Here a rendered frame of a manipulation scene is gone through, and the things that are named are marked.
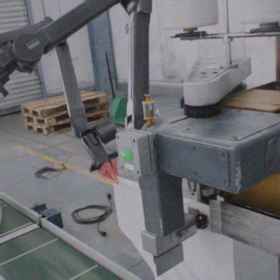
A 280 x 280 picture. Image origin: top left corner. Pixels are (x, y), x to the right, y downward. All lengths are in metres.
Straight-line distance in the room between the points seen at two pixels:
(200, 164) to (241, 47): 6.39
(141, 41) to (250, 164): 0.59
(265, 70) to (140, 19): 5.77
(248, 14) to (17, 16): 8.09
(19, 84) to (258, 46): 4.80
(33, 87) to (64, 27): 7.90
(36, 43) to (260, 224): 0.71
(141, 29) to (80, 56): 8.44
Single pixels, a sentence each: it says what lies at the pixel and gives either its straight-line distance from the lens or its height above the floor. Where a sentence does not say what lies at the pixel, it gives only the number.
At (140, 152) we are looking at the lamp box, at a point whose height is 1.30.
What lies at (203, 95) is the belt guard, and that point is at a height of 1.39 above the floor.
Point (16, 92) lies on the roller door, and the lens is 8.90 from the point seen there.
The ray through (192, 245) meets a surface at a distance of 1.21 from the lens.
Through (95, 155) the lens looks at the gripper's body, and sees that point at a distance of 1.40.
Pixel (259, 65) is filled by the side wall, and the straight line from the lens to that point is 7.02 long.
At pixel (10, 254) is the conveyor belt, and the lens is 2.52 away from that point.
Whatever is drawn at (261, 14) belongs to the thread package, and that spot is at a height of 1.55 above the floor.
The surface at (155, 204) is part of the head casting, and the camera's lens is 0.97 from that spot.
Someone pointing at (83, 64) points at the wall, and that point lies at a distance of 9.72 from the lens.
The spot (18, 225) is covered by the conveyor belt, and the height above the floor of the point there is 0.38.
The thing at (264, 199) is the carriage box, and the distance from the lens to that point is 1.15.
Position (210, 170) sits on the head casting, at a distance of 0.81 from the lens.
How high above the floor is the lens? 1.57
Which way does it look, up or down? 17 degrees down
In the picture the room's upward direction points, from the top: 7 degrees counter-clockwise
